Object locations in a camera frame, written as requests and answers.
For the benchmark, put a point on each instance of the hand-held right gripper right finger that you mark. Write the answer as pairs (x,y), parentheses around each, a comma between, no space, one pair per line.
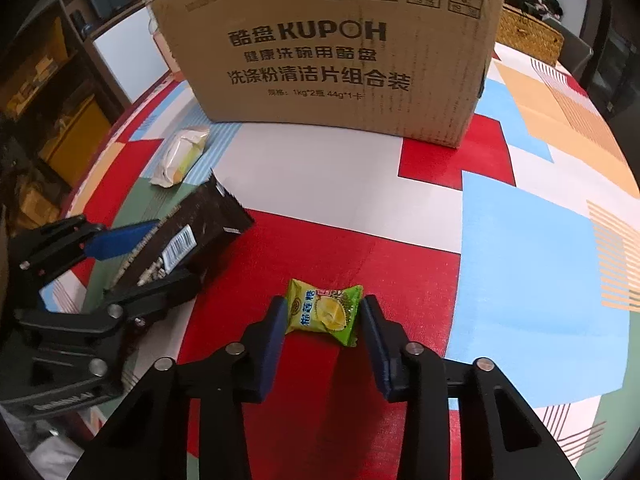
(375,345)

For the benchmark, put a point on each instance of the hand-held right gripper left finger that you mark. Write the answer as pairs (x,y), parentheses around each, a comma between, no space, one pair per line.
(272,340)

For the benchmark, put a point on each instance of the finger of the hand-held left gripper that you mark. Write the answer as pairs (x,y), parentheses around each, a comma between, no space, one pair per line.
(115,242)
(160,292)

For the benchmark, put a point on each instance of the green candy packet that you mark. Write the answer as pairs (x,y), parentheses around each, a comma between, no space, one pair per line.
(320,310)

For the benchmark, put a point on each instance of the dark chocolate bar packet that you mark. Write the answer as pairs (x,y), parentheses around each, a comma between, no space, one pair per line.
(205,225)

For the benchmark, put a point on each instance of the brown cardboard box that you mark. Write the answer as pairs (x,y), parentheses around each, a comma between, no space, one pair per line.
(325,60)

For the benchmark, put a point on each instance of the white patterned cloth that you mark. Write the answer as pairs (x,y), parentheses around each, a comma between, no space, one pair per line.
(45,455)

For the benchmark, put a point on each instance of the white yellow snack packet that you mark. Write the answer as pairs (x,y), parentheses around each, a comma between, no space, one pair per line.
(180,155)

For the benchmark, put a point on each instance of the wooden shelf cabinet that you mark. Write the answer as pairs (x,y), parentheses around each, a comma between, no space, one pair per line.
(50,125)

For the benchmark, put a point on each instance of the white lower cabinet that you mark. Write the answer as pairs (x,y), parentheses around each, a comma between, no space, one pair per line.
(125,55)

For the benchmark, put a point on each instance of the pink drink bottle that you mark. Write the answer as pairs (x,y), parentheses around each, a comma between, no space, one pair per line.
(159,40)

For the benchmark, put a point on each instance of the woven wicker basket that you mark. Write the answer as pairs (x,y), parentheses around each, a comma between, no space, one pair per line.
(530,35)

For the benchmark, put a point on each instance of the dark grey dining chair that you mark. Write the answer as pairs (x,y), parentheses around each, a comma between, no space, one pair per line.
(575,55)

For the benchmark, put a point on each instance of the dark bag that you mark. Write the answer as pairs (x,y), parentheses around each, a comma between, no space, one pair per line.
(542,4)

